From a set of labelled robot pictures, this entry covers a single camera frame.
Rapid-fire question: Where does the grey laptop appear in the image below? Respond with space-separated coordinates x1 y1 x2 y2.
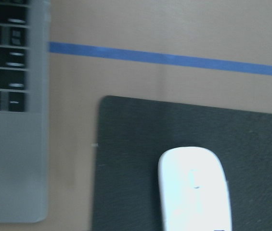
0 0 50 223

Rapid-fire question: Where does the black mouse pad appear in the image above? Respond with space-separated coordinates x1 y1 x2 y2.
92 96 272 231

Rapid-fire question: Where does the white computer mouse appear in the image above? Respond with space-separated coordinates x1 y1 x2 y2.
158 146 233 231

